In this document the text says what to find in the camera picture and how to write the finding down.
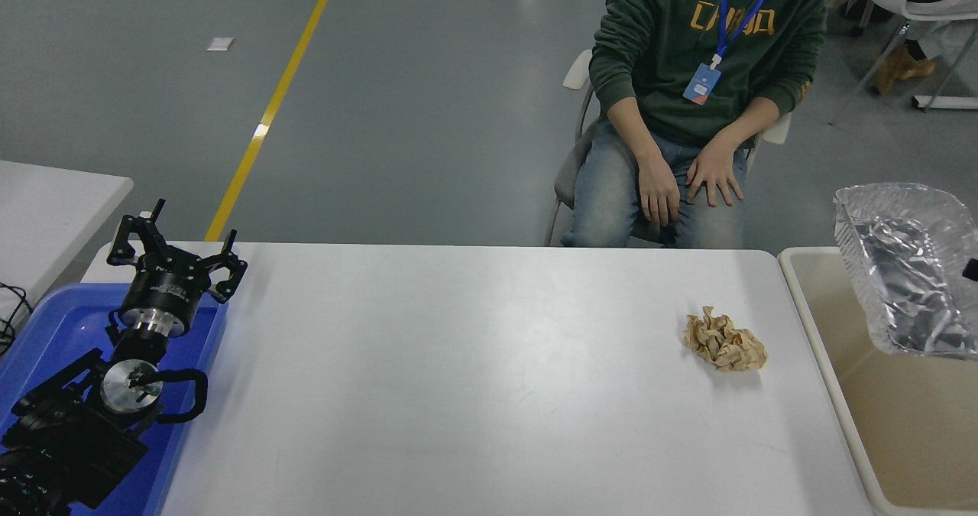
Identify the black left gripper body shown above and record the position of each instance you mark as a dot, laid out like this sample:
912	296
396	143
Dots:
164	290

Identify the tan paper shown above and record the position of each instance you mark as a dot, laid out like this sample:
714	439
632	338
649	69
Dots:
722	340

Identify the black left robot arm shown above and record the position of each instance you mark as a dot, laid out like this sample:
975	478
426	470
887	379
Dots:
69	439

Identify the person's right forearm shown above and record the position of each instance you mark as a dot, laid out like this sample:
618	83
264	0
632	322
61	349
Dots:
634	130

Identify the person's left forearm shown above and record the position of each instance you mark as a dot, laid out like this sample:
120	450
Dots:
745	124

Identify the person's left hand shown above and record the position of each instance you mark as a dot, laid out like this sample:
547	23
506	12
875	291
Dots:
714	176

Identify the person's right hand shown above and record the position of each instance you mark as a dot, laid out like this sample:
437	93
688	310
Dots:
659	191

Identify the white side table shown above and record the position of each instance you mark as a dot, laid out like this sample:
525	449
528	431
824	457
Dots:
46	210

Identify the blue plastic tray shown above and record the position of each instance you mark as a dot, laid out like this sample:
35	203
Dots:
53	325

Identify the large pale plastic bin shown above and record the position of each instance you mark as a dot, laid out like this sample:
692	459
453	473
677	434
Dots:
901	424

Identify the white paper scrap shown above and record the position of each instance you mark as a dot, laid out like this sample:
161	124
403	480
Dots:
218	43

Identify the tan boot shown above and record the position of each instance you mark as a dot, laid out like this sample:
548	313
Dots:
894	69

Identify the seated person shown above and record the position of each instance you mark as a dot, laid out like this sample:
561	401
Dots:
672	57

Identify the white and grey chair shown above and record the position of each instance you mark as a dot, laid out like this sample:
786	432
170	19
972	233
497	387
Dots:
577	70

